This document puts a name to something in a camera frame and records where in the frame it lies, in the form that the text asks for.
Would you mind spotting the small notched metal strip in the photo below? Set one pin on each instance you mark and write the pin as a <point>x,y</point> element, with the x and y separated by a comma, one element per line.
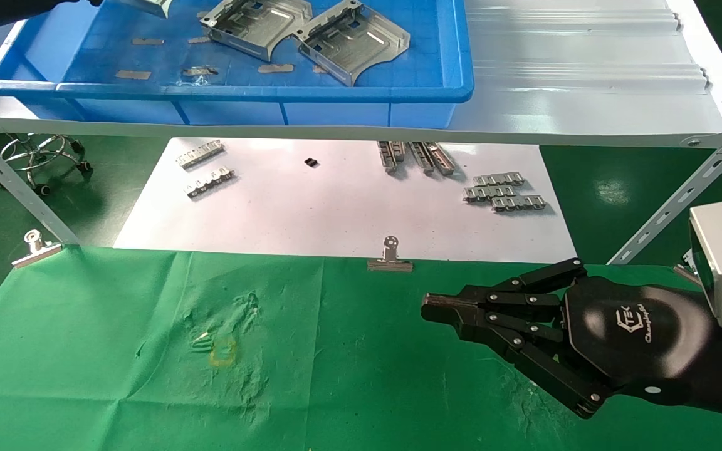
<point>499,180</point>
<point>489,193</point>
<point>200,155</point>
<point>210,183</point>
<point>519,203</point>
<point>422,158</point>
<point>387,158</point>
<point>398,151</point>
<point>442,158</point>

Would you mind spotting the silver sheet metal part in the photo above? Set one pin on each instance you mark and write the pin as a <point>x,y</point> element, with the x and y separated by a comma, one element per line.
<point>254,28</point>
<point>148,5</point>
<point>355,44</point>

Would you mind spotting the blue plastic tray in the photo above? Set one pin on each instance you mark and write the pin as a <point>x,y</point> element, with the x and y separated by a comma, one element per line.
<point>85,56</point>

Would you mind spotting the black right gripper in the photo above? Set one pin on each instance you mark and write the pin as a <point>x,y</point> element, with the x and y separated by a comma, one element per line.
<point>637,338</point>

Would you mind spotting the silver binder clip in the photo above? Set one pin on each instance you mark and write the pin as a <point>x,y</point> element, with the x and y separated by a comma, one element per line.
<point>390,264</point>
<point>36,250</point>

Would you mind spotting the white metal shelf rack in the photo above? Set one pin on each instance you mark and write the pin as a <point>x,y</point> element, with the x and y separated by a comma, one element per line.
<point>586,75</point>

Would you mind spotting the white paper sheet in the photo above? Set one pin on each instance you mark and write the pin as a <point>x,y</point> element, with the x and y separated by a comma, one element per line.
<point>336,207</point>

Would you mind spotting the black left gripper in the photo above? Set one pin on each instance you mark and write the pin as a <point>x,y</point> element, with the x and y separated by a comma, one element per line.
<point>4,11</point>

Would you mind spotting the stool wheeled base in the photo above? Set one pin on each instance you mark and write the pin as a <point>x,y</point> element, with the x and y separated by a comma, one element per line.
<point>41,152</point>

